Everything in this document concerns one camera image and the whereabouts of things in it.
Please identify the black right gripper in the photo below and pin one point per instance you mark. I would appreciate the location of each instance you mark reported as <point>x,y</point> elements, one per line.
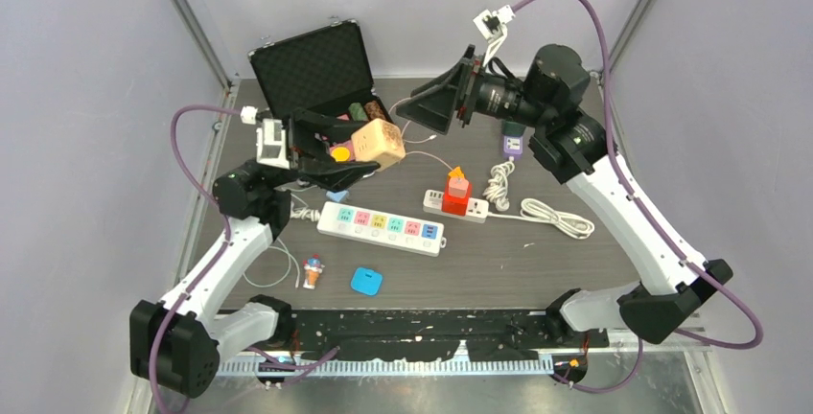
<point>433,105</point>

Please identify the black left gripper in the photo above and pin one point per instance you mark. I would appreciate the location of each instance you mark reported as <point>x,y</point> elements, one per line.
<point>303,149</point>

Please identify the light blue charger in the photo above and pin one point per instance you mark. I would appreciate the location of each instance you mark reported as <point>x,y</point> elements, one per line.
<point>338,196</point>

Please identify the beige cube socket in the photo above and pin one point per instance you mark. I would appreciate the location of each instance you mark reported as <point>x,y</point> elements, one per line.
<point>379,141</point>

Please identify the pink USB charger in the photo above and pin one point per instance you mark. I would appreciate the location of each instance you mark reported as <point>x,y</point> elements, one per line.
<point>458,186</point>

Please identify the red cube socket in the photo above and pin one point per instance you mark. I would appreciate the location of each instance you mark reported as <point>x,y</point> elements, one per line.
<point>456,206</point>

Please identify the blue square case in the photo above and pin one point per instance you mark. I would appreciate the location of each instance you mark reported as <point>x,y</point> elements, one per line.
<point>366,281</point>

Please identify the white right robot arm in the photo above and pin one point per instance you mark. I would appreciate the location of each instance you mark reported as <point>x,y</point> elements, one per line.
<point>674,281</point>

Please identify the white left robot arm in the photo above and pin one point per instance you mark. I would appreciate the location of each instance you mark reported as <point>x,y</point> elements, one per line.
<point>178,342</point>

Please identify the yellow plastic block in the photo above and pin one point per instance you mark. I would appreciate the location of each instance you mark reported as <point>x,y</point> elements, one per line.
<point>456,173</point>

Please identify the long white colourful power strip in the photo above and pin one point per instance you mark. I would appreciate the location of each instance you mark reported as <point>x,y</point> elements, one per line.
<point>413,235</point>

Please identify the black poker chip case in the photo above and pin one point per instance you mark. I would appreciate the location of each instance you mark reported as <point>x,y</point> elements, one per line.
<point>324,71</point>

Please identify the purple power strip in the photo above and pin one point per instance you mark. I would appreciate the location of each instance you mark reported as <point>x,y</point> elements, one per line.
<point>512,146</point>

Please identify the small white USB power strip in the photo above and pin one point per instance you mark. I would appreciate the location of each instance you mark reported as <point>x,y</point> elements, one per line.
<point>477,209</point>

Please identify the ice cream toy figure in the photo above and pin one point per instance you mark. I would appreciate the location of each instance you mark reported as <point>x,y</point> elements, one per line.
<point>313,268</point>

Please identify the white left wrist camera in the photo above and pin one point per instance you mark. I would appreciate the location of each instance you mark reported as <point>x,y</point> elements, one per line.
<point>272,148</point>

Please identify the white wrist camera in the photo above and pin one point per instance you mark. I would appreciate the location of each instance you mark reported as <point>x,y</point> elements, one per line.
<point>272,148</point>
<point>493,27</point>

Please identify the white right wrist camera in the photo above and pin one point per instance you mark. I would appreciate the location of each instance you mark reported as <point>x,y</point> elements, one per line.
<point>493,27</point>

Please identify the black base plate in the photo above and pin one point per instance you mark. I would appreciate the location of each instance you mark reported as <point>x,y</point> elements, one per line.
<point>425,335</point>

